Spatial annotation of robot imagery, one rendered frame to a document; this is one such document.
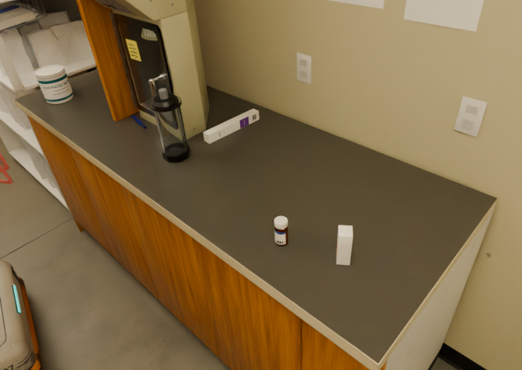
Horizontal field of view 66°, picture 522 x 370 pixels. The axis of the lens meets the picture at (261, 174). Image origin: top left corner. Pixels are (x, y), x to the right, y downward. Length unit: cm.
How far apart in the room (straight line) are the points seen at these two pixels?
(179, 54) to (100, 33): 38
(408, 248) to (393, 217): 12
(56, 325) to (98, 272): 35
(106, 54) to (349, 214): 115
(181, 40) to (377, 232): 92
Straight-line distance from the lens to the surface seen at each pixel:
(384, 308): 105
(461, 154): 144
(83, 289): 251
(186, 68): 156
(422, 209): 132
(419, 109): 143
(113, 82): 184
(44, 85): 218
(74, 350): 229
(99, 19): 177
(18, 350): 208
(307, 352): 123
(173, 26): 150
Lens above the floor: 178
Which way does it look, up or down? 37 degrees down
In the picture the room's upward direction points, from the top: 4 degrees counter-clockwise
